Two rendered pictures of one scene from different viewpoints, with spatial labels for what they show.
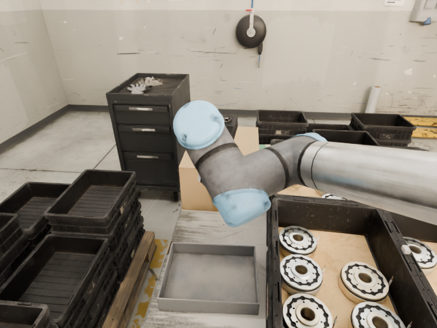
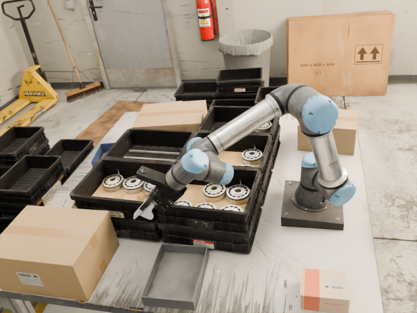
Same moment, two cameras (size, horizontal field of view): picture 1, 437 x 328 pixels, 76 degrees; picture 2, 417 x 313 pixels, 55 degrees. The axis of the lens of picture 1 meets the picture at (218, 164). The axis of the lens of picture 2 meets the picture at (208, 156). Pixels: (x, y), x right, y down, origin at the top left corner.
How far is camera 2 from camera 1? 117 cm
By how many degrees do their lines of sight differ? 65
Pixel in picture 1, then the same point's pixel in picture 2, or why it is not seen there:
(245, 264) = (169, 256)
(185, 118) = (198, 159)
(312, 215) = not seen: hidden behind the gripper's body
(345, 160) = (230, 131)
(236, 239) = (143, 261)
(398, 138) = (40, 144)
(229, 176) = (220, 164)
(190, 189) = (85, 274)
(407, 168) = (247, 120)
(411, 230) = not seen: hidden behind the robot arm
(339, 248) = (188, 195)
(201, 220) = (111, 285)
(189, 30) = not seen: outside the picture
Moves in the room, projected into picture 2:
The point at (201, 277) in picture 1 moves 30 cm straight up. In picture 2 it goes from (174, 283) to (160, 226)
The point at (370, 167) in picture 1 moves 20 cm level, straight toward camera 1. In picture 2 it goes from (239, 127) to (290, 141)
